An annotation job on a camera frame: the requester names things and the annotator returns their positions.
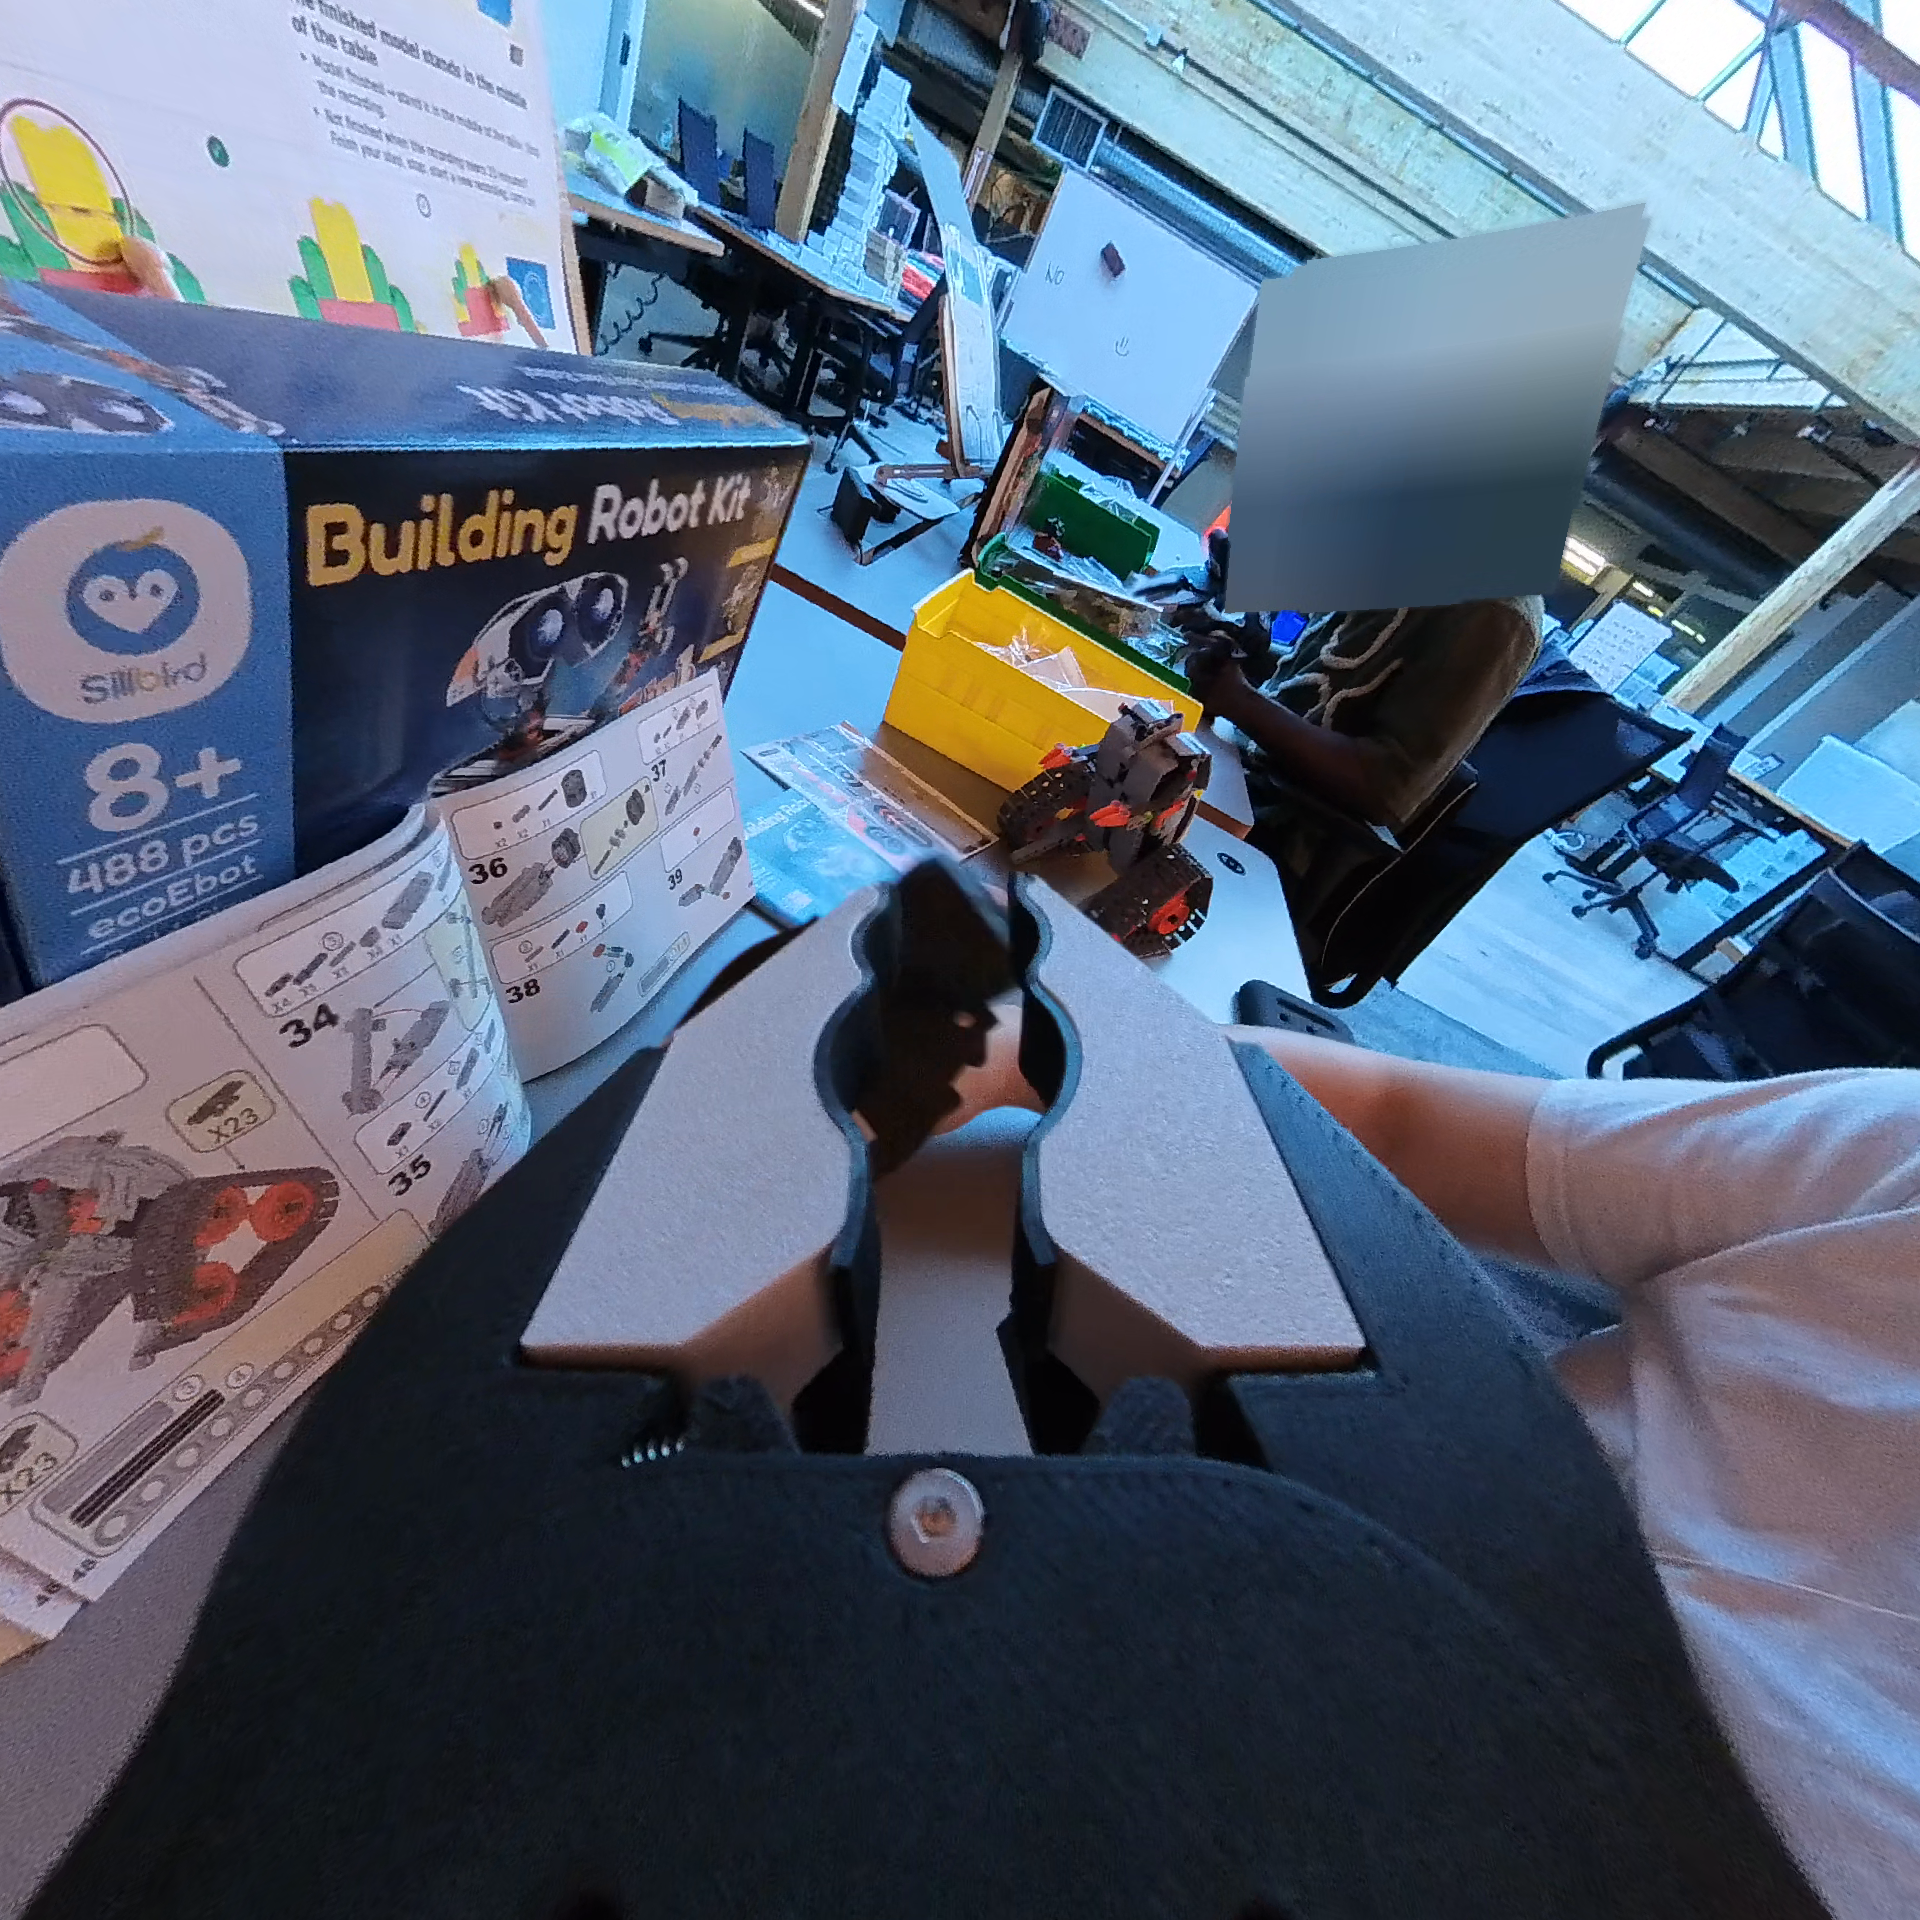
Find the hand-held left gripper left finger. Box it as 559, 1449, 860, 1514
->
518, 882, 887, 1413

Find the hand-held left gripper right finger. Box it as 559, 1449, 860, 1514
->
1007, 877, 1373, 1413

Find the small black building piece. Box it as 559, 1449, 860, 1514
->
870, 857, 1010, 1175

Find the person's right forearm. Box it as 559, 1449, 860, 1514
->
1228, 1027, 1594, 1311

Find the grey desk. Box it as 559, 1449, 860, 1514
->
0, 448, 1317, 1920

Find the dark printed leaflet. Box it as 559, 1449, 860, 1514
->
742, 722, 1004, 921

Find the grey and red brick robot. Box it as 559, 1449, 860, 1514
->
996, 699, 1216, 959

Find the black office chair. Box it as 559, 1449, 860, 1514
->
1303, 661, 1696, 1011
1585, 840, 1920, 1087
1544, 721, 1749, 962

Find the open building instruction booklet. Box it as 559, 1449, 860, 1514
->
0, 669, 756, 1641

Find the yellow plastic bin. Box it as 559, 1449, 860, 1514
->
882, 569, 1204, 793

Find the person's white shirt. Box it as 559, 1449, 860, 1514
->
1526, 1063, 1920, 1920

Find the green plastic bin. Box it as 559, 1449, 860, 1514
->
976, 464, 1175, 605

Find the blue robot kit box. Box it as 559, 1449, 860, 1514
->
0, 276, 813, 994

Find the white whiteboard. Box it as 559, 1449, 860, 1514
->
998, 167, 1258, 441

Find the white printed instruction sheet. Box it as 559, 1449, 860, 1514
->
0, 0, 589, 357

